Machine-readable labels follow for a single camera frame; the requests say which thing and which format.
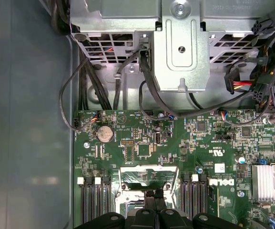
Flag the open black PC case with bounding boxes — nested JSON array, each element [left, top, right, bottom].
[[0, 0, 275, 229]]

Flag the thin dark wire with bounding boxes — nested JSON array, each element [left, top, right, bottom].
[[59, 56, 101, 131]]

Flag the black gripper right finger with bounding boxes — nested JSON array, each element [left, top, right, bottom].
[[154, 187, 244, 229]]

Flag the grey sleeved cable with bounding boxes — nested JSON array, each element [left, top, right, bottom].
[[112, 51, 142, 110]]

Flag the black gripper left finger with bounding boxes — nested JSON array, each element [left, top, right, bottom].
[[74, 189, 157, 229]]

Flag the green motherboard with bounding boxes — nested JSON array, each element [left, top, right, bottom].
[[73, 109, 275, 229]]

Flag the internal USB port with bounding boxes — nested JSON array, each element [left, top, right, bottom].
[[154, 132, 163, 146]]

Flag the coloured power wire bundle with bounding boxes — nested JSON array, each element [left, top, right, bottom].
[[246, 7, 275, 120]]

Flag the silver finned heatsink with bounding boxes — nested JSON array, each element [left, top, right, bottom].
[[251, 164, 275, 203]]

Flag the silver perforated drive cage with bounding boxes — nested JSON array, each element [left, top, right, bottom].
[[69, 0, 271, 65]]

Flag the thick black cable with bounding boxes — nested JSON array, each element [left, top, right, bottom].
[[138, 47, 256, 120]]

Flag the metal socket cover frame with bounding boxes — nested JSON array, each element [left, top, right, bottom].
[[118, 165, 179, 193]]

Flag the round coin battery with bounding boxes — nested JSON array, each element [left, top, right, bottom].
[[96, 125, 115, 143]]

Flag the black power connector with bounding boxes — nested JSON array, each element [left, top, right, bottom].
[[224, 66, 255, 94]]

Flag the silver disk bay bracket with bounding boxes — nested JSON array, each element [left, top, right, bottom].
[[153, 0, 211, 93]]

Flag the RAM slot white clips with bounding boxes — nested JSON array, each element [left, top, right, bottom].
[[191, 174, 199, 214], [76, 177, 87, 226]]

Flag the black wire bundle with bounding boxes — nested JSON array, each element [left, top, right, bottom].
[[50, 0, 113, 111]]

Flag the CPU socket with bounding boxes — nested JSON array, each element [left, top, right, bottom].
[[114, 182, 180, 215]]

